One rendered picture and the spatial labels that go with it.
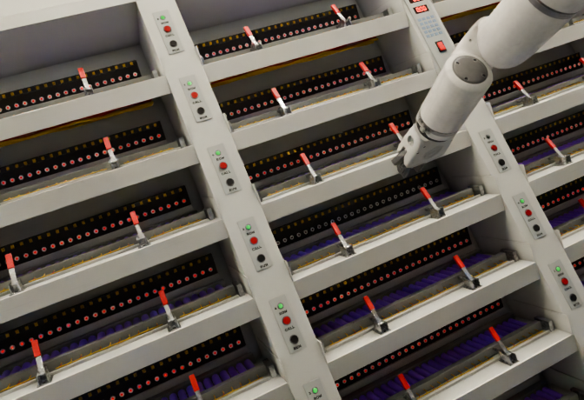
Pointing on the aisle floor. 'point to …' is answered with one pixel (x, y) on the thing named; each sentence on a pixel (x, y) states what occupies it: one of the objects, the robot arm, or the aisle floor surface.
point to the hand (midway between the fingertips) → (410, 164)
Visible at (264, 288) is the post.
